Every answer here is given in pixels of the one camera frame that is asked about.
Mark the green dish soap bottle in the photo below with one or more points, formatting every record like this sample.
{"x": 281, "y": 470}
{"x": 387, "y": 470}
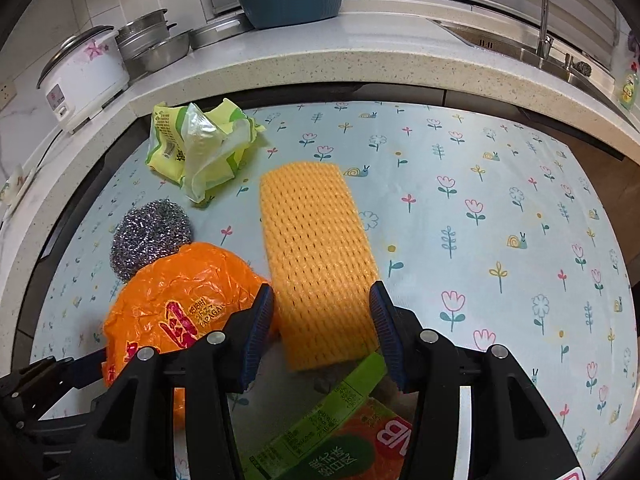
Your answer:
{"x": 629, "y": 87}

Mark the steel sink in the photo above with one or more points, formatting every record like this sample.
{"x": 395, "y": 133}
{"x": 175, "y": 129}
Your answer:
{"x": 525, "y": 52}

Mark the yellow-green plastic package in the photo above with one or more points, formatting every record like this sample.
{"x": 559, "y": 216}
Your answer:
{"x": 170, "y": 140}

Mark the wall socket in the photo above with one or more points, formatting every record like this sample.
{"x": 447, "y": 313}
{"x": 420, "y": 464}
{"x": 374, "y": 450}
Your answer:
{"x": 6, "y": 95}

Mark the steel wool scourer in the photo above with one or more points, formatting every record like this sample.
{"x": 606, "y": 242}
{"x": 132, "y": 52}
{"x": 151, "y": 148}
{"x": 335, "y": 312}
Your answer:
{"x": 150, "y": 235}

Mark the white rice cooker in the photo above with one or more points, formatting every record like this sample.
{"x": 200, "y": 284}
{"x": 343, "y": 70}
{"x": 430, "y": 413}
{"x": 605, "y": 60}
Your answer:
{"x": 85, "y": 80}

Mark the flat steel tray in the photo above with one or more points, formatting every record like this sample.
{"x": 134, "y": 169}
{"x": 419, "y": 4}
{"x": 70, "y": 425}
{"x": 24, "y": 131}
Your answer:
{"x": 215, "y": 32}

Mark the floral tablecloth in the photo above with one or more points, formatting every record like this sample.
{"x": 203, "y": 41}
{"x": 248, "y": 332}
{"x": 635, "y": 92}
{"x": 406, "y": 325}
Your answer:
{"x": 475, "y": 260}

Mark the dark scouring ball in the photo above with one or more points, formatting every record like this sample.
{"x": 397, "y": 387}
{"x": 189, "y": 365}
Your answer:
{"x": 583, "y": 69}

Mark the chrome faucet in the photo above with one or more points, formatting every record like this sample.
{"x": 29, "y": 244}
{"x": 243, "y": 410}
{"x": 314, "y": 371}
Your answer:
{"x": 542, "y": 15}

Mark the blue plastic basin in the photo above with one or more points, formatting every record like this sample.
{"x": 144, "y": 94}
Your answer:
{"x": 290, "y": 7}

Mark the orange foam net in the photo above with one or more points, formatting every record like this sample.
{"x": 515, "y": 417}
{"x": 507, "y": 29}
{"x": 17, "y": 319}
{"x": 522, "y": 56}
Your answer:
{"x": 315, "y": 260}

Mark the steel bowl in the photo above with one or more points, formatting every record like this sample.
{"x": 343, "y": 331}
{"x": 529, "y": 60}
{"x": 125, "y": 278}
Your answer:
{"x": 162, "y": 52}

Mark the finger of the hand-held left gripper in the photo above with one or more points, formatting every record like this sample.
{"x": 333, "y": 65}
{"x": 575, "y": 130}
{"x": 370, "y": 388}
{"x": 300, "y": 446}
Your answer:
{"x": 85, "y": 369}

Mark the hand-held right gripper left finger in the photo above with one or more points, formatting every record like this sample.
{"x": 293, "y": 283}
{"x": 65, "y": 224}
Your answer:
{"x": 260, "y": 330}

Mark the green carton box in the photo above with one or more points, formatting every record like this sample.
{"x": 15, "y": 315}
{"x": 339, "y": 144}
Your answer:
{"x": 320, "y": 440}

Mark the orange plastic bag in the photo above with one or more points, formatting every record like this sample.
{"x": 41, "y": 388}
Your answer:
{"x": 170, "y": 295}

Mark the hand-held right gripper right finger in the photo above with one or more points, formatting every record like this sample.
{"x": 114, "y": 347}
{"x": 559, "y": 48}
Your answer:
{"x": 387, "y": 330}

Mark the stacked steel pots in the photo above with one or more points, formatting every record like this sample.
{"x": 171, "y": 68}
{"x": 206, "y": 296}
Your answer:
{"x": 145, "y": 32}

